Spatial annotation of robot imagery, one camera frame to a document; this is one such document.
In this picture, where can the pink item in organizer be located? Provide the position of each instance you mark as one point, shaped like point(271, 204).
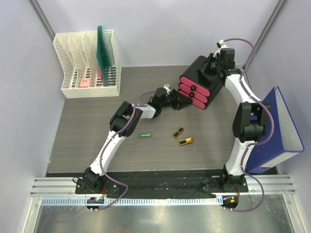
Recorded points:
point(99, 74)

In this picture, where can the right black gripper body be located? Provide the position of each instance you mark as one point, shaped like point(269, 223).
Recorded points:
point(212, 65)

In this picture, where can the white mesh file organizer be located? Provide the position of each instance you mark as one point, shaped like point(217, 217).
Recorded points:
point(77, 52)

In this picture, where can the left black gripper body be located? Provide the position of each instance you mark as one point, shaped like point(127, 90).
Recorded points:
point(172, 99)

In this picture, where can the green board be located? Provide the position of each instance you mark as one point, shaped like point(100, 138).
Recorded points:
point(102, 54)

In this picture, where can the black gold lipstick case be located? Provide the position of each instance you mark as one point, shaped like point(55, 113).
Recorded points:
point(178, 133)

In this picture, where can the pink drawer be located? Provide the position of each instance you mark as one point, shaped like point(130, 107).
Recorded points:
point(193, 93)
point(198, 103)
point(200, 89)

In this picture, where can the aluminium rail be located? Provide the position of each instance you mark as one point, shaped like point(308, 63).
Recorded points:
point(61, 192)

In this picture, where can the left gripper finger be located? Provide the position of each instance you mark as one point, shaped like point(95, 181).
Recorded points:
point(183, 103)
point(182, 96)

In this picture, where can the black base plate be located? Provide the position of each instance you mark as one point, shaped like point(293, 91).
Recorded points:
point(160, 183)

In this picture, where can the gold lipstick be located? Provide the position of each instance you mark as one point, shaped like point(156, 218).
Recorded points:
point(186, 141)

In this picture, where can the black pink drawer organizer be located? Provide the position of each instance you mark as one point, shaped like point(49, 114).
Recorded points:
point(196, 73)

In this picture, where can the blue ring binder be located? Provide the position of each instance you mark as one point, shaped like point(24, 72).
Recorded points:
point(285, 142)

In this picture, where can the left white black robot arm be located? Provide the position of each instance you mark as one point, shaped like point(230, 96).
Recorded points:
point(121, 126)

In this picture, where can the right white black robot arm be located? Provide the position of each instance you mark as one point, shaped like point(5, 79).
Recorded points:
point(251, 120)

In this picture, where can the green lip balm tube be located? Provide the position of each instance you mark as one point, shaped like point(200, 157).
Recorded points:
point(144, 135)

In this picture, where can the pink eraser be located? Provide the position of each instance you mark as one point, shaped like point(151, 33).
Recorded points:
point(84, 83)

